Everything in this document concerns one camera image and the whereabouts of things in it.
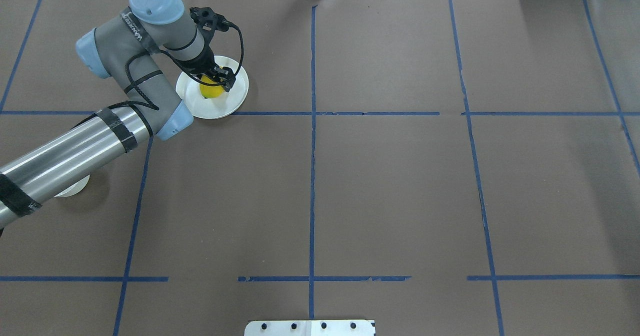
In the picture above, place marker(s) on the brown paper table cover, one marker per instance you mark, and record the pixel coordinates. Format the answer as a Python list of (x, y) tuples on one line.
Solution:
[(460, 167)]

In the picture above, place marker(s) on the white metal bracket plate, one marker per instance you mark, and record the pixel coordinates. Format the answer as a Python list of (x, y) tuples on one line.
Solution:
[(311, 327)]

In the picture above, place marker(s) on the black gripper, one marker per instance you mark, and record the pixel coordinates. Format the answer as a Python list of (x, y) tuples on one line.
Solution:
[(202, 63)]

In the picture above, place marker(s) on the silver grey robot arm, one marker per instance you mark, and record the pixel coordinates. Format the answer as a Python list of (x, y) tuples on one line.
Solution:
[(122, 49)]

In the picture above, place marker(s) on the yellow lemon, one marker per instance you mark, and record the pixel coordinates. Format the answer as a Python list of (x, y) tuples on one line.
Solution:
[(211, 92)]

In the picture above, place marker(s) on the white bowl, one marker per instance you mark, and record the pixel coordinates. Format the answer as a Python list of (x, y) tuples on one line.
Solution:
[(75, 188)]

